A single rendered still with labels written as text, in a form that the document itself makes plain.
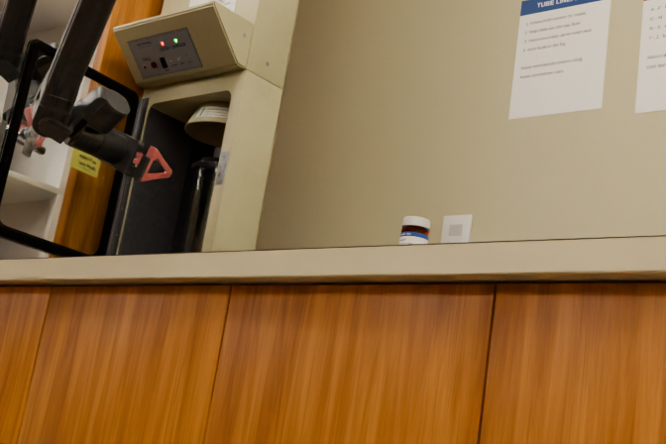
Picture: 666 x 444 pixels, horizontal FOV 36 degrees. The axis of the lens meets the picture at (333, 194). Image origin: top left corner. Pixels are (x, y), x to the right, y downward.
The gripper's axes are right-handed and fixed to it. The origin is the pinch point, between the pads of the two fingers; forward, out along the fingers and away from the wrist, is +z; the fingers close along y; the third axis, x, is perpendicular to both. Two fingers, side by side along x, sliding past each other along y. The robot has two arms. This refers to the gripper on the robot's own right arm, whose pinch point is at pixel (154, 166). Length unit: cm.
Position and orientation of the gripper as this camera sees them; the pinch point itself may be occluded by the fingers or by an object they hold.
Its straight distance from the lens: 203.3
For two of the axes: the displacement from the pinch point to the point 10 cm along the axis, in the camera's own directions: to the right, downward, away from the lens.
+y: -6.6, -2.9, 6.9
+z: 6.2, 3.1, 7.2
